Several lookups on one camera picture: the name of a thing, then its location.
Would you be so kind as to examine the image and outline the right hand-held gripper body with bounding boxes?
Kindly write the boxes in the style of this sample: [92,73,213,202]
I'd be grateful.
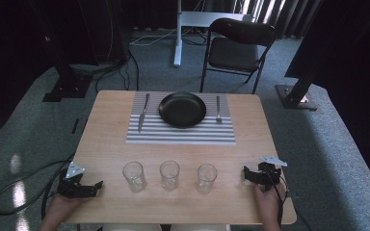
[253,155,288,193]

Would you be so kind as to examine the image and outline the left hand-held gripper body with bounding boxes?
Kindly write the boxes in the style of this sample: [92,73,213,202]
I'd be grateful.
[57,161,93,199]

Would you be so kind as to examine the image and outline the person's left hand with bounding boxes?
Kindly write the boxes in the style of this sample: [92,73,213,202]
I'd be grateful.
[46,193,90,223]

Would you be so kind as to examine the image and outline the person's right hand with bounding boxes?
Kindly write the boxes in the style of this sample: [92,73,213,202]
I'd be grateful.
[253,182,287,225]

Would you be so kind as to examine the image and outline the clear drinking glass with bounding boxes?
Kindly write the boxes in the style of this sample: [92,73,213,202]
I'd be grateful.
[159,160,181,192]
[196,163,219,195]
[121,161,147,193]

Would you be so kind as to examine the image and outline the silver fork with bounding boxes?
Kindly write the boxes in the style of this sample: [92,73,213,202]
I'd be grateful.
[215,94,224,124]

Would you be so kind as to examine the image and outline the grey striped placemat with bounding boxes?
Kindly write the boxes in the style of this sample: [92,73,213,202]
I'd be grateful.
[125,91,237,145]

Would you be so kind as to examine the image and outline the black metal stand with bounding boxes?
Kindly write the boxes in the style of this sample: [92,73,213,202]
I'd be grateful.
[275,61,320,112]
[28,0,94,104]

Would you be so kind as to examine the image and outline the silver table knife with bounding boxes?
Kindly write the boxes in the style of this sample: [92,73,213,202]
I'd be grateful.
[137,92,151,134]

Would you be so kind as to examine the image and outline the black round plate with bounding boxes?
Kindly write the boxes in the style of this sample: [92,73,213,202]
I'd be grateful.
[158,90,207,129]

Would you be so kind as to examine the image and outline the black folding chair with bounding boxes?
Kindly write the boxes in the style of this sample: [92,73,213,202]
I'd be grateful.
[199,17,277,95]

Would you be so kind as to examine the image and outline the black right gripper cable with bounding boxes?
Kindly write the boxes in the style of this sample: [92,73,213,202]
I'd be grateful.
[263,163,290,230]

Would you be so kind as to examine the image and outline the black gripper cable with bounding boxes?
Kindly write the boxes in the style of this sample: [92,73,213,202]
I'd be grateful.
[263,163,290,230]
[0,153,76,231]

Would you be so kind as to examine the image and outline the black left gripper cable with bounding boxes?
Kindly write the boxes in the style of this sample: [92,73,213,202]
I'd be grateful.
[0,153,76,231]

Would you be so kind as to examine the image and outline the black floor cables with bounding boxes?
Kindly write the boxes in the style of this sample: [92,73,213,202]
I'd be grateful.
[71,47,141,94]

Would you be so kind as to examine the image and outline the white floor cable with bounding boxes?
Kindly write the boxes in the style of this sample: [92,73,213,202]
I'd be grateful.
[128,27,179,47]

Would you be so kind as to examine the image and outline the white desk frame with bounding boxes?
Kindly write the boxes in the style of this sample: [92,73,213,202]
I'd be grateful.
[172,0,249,68]

